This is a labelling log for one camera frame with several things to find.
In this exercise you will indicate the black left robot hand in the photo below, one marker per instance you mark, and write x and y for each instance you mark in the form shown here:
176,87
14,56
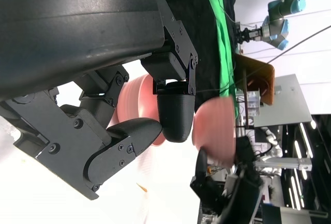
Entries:
64,40

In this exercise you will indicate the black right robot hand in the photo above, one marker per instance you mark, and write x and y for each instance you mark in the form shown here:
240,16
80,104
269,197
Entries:
207,190

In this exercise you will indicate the pink plastic bowl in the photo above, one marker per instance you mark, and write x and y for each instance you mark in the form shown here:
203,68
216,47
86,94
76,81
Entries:
137,99
214,128

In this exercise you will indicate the grey teal background robot arm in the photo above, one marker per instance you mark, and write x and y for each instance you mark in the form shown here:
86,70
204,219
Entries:
284,4

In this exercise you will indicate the small orange scrap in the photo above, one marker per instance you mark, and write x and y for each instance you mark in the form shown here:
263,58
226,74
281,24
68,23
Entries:
142,187

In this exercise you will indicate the aluminium extrusion beam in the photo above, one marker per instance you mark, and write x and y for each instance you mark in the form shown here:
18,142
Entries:
284,162

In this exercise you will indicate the clear plastic holder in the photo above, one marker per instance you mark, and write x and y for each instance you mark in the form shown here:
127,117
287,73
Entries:
253,102

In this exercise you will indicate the brown wooden panel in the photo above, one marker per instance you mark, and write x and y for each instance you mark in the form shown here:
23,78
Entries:
266,89

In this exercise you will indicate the grey metal panel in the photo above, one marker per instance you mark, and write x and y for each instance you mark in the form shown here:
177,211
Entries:
287,102

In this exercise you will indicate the green cloth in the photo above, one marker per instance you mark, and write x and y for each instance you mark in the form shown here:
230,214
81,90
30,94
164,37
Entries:
221,40

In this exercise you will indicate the small black end effector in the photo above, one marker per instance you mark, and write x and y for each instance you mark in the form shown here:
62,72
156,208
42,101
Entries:
249,34

